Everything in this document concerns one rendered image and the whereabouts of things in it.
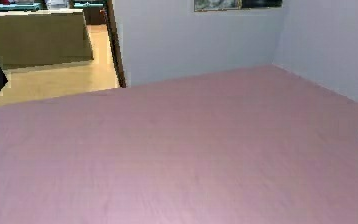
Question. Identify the pink bed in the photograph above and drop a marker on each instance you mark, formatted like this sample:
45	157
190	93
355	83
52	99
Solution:
187	150

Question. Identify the dark brown room door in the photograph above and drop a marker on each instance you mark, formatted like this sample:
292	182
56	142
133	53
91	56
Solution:
116	46

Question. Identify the dark brown cupboard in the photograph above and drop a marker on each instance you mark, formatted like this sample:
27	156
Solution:
93	13

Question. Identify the olive green cabinet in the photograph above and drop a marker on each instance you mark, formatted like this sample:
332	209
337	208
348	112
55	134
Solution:
37	36

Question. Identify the framed wall picture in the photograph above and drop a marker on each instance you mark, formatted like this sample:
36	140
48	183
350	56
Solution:
227	4

